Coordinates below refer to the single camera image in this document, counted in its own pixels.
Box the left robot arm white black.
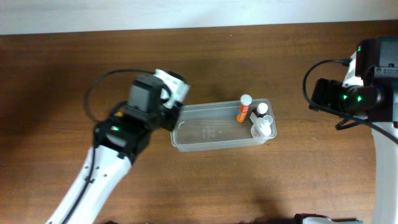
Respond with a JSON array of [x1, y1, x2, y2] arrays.
[[48, 69, 190, 223]]

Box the clear plastic container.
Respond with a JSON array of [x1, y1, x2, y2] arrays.
[[171, 101, 277, 152]]

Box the dark bottle with white cap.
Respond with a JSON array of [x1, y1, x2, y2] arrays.
[[252, 103, 269, 118]]

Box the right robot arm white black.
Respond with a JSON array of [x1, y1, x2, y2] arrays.
[[305, 65, 397, 223]]

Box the orange Redoxon tube white cap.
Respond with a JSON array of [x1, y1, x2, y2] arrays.
[[236, 94, 252, 123]]

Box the clear spray bottle white label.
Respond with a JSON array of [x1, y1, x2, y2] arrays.
[[250, 113, 274, 138]]

